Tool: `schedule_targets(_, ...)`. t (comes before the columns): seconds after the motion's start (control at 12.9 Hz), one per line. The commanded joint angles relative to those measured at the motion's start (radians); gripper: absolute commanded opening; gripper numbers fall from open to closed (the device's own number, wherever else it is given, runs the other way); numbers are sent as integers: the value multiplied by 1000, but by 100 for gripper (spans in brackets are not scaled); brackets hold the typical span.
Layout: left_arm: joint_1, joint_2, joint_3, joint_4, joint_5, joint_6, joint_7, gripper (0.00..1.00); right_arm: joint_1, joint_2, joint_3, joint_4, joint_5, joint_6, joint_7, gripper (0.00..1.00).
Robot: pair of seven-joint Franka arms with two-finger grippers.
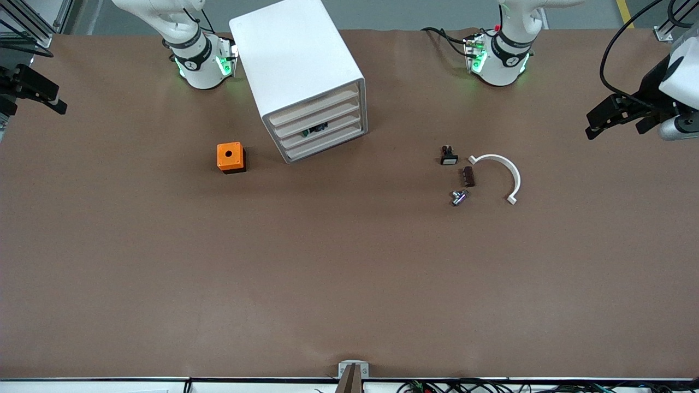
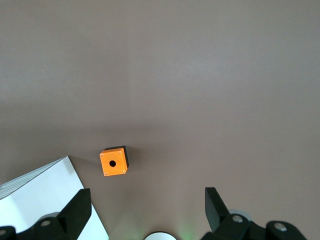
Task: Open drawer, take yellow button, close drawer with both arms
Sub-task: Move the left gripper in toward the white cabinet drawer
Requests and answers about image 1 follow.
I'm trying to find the black base cable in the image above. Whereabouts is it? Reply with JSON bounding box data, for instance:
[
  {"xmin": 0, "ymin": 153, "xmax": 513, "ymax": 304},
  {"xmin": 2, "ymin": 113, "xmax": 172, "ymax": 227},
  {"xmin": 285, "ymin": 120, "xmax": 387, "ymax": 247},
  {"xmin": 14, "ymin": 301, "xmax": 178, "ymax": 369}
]
[{"xmin": 420, "ymin": 26, "xmax": 471, "ymax": 56}]

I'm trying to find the white half-ring clamp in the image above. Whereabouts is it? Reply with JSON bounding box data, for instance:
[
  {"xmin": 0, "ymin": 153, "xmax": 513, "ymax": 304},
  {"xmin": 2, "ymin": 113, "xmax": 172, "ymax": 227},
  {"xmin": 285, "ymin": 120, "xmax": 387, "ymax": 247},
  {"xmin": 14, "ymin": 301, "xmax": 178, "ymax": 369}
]
[{"xmin": 468, "ymin": 154, "xmax": 522, "ymax": 206}]

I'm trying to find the grey metal bracket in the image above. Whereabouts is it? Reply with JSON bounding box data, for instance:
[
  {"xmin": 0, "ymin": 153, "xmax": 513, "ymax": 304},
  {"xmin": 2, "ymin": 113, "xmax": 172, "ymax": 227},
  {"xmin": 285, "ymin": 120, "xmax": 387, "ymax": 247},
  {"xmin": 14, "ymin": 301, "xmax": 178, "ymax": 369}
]
[{"xmin": 336, "ymin": 360, "xmax": 370, "ymax": 393}]

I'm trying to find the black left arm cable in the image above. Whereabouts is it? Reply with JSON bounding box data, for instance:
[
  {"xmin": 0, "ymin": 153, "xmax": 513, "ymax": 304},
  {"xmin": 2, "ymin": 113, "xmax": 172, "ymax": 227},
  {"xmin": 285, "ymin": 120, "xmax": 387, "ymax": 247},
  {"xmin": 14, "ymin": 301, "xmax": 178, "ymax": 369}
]
[{"xmin": 600, "ymin": 0, "xmax": 670, "ymax": 104}]

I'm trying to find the aluminium frame profile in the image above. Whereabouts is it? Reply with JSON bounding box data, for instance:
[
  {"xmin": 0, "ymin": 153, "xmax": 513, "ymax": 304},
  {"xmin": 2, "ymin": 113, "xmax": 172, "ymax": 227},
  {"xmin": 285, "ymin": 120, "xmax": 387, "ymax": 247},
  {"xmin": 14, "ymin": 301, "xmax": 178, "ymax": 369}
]
[
  {"xmin": 653, "ymin": 0, "xmax": 699, "ymax": 41},
  {"xmin": 0, "ymin": 0, "xmax": 74, "ymax": 50}
]

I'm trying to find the white drawer with dividers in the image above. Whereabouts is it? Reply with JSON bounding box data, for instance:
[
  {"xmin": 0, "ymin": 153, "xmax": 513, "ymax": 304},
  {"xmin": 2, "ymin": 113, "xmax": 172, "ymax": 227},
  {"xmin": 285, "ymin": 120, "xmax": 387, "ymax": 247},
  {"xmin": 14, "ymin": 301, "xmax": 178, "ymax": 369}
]
[{"xmin": 276, "ymin": 108, "xmax": 364, "ymax": 152}]

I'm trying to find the orange box with hole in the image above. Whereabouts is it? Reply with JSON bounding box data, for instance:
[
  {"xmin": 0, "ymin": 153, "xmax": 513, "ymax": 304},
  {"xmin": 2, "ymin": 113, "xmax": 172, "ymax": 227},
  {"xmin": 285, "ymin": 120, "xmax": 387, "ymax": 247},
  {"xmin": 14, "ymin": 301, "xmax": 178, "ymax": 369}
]
[{"xmin": 217, "ymin": 142, "xmax": 247, "ymax": 175}]

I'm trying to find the black cable bundle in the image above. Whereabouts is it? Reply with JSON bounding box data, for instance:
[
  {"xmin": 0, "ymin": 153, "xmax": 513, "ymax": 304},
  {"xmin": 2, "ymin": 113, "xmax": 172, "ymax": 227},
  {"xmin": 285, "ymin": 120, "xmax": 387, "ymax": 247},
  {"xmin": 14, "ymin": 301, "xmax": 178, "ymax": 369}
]
[{"xmin": 396, "ymin": 378, "xmax": 699, "ymax": 393}]

